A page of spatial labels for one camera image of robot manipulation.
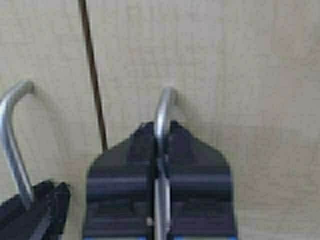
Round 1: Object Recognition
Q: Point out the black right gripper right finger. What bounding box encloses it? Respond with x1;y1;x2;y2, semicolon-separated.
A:
165;120;238;240

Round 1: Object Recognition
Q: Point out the door handle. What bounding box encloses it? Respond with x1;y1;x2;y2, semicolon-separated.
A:
153;87;177;240
0;79;35;210

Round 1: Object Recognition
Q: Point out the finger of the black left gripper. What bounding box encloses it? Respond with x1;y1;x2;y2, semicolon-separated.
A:
31;182;71;240
0;180;54;240

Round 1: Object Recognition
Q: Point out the cabinet door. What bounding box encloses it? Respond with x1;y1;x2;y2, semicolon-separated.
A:
0;0;106;201
86;0;320;240

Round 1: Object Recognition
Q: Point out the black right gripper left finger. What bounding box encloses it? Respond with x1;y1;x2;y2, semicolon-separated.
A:
82;121;156;240

